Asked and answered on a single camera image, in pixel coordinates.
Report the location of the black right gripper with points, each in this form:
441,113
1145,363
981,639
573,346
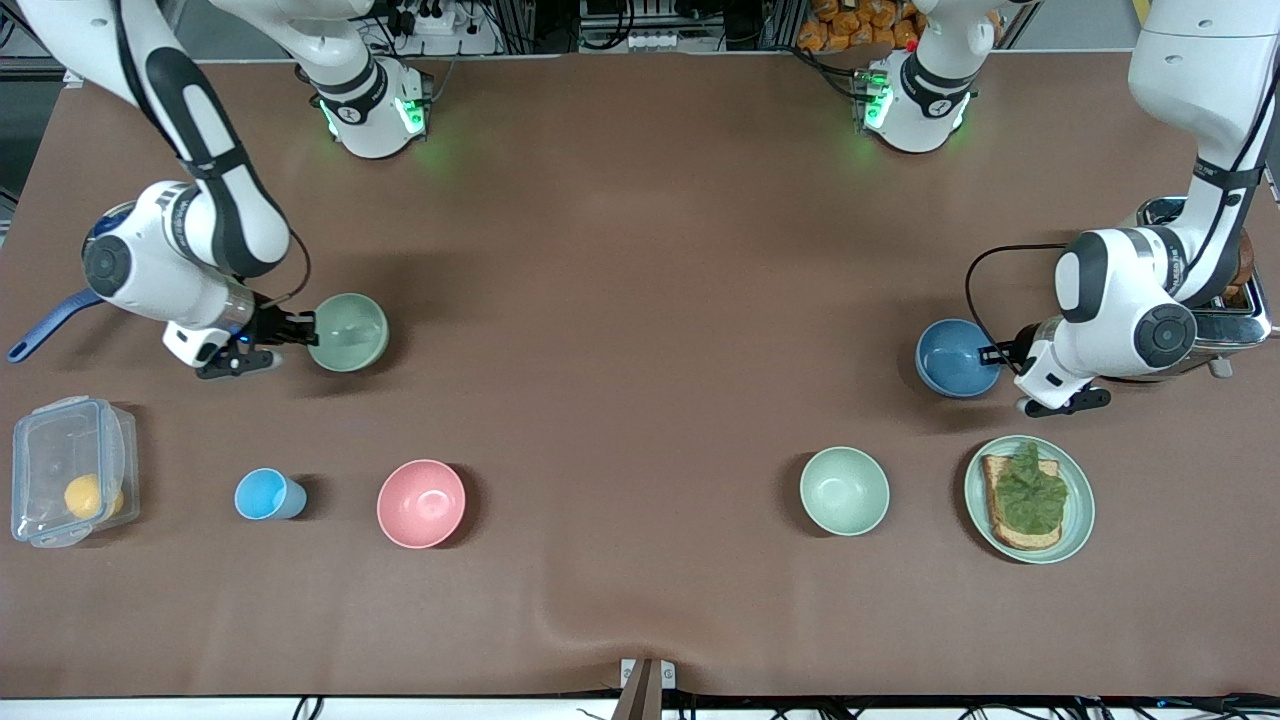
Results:
271,325

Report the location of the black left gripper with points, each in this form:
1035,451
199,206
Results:
1021,349

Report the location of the blue bowl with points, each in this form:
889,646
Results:
950,358

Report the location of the light green bowl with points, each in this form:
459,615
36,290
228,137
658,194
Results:
352,335
844,490

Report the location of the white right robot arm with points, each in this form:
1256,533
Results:
150,260

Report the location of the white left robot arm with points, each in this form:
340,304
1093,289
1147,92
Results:
1110,300

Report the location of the pink bowl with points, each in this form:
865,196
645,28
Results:
421,503

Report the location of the green lettuce leaf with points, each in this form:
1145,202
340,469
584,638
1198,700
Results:
1030,495

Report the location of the blue plastic cup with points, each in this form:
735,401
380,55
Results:
262,494

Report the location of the light green plate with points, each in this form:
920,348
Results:
1080,510

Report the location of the toasted bread slice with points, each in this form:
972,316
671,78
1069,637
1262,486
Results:
1020,540

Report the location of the glass lid with blue knob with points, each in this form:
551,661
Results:
108,222

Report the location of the beige and chrome toaster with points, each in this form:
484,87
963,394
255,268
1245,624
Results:
1235,325

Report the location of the brown toast slice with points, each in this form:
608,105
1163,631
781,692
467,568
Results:
1243,265

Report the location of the yellow lemon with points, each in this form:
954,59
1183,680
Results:
85,496

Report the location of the clear plastic lidded container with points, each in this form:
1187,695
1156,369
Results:
50,450

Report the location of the bag of orange snacks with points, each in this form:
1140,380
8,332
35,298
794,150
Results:
850,25

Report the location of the brown table cover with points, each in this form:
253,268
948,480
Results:
640,600

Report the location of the small white power strip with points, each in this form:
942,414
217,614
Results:
655,41

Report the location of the grey metal bracket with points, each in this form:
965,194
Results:
647,685

